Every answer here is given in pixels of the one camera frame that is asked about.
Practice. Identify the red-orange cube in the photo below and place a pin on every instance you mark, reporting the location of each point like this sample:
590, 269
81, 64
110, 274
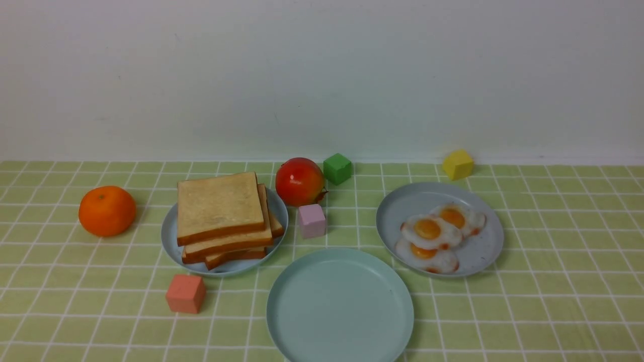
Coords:
185, 294

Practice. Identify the blue bread plate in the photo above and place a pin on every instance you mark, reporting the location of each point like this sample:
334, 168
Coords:
168, 235

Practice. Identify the grey-blue egg plate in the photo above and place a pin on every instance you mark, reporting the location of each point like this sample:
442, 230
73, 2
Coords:
475, 253

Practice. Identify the orange mandarin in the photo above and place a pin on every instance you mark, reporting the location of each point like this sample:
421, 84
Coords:
107, 211

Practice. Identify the yellow cube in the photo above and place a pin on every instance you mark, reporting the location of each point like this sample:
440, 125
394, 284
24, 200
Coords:
458, 165

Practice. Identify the red pomegranate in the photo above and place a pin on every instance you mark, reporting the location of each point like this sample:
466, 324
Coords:
300, 182

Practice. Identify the teal empty plate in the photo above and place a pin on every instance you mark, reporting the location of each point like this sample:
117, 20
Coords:
339, 305

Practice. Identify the green cube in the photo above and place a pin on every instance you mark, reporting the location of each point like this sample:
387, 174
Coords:
337, 169

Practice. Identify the pink cube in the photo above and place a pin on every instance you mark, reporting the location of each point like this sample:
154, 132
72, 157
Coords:
312, 221

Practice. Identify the green checkered tablecloth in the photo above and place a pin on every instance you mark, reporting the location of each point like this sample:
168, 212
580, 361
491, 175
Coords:
567, 287

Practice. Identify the fried egg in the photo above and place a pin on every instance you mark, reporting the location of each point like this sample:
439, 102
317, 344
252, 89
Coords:
430, 260
431, 232
469, 221

